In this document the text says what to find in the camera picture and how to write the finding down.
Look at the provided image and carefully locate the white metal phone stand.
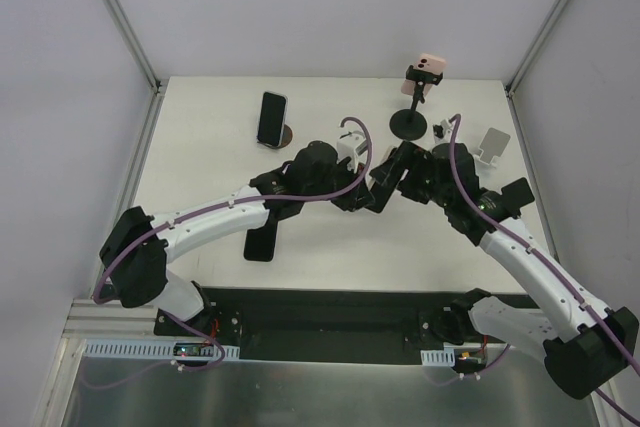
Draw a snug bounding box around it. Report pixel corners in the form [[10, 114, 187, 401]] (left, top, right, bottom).
[[474, 127, 511, 167]]

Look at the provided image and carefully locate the blue-edged black phone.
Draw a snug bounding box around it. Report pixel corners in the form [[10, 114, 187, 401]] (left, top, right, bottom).
[[257, 92, 287, 147]]

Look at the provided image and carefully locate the black folding phone stand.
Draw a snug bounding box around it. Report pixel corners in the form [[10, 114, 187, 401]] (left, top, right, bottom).
[[500, 177, 535, 218]]

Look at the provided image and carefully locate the cream-edged black phone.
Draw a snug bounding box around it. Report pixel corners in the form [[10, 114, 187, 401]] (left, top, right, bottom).
[[366, 147, 394, 214]]

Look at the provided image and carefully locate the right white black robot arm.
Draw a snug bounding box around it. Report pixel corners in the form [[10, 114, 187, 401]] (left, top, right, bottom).
[[371, 142, 639, 400]]

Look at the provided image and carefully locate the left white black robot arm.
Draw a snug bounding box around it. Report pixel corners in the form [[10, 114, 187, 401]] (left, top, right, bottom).
[[94, 140, 373, 336]]

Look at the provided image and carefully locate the black clamp tripod stand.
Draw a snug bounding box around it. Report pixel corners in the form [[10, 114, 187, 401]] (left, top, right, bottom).
[[389, 59, 443, 141]]

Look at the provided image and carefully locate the round brown phone stand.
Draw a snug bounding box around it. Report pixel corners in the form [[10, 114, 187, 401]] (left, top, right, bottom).
[[272, 125, 293, 149]]

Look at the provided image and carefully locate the pink phone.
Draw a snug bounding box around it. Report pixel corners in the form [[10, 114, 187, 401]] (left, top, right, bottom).
[[401, 53, 447, 96]]

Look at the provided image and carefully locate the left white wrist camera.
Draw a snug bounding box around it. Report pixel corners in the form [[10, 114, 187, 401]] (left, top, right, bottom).
[[336, 131, 368, 172]]

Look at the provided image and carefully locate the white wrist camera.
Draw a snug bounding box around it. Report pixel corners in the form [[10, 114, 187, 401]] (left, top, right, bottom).
[[336, 131, 368, 172], [432, 114, 461, 146]]

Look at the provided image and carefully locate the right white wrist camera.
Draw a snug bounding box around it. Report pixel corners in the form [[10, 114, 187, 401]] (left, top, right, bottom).
[[432, 114, 461, 146]]

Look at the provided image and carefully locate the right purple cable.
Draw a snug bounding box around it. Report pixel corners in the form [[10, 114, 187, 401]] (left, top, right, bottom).
[[447, 114, 636, 427]]

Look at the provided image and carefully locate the purple cable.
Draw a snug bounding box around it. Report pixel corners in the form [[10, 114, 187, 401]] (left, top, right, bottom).
[[447, 114, 636, 427], [92, 116, 374, 383]]

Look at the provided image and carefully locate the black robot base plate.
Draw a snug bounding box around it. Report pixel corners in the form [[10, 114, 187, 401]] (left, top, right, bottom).
[[152, 286, 541, 363]]

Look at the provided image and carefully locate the right aluminium frame post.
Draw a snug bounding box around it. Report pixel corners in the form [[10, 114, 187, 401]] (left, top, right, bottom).
[[505, 0, 572, 98]]

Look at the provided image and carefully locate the aluminium frame post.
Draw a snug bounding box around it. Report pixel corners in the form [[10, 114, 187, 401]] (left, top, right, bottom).
[[102, 0, 162, 93], [505, 0, 572, 98]]

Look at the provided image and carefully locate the right white cable duct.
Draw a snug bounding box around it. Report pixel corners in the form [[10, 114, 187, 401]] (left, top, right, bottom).
[[420, 347, 456, 368]]

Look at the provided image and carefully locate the white cable duct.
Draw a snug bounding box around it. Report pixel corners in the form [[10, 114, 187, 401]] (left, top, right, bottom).
[[84, 339, 221, 362], [420, 347, 456, 368]]

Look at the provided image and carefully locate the left aluminium frame post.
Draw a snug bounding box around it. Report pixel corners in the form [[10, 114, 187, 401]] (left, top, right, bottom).
[[102, 0, 162, 93]]

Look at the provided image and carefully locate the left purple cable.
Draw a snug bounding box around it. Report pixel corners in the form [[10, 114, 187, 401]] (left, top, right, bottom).
[[92, 116, 374, 383]]

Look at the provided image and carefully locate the left white cable duct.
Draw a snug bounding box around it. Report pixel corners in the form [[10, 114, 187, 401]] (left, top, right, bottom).
[[84, 339, 221, 362]]

